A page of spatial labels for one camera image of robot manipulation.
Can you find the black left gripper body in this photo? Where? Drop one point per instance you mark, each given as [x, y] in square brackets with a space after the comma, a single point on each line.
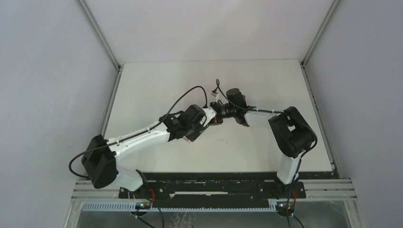
[194, 131]

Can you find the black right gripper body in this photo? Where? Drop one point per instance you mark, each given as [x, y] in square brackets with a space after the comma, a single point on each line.
[224, 111]

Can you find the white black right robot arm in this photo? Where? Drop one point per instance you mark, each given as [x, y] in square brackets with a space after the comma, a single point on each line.
[293, 135]

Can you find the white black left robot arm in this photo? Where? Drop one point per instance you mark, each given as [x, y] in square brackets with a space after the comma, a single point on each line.
[103, 157]

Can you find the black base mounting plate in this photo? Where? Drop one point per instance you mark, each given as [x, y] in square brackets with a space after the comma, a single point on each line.
[228, 190]

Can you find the aluminium frame rail right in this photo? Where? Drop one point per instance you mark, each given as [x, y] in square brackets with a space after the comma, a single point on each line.
[305, 65]

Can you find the front aluminium rail assembly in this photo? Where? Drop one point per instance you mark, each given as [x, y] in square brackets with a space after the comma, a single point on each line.
[85, 197]

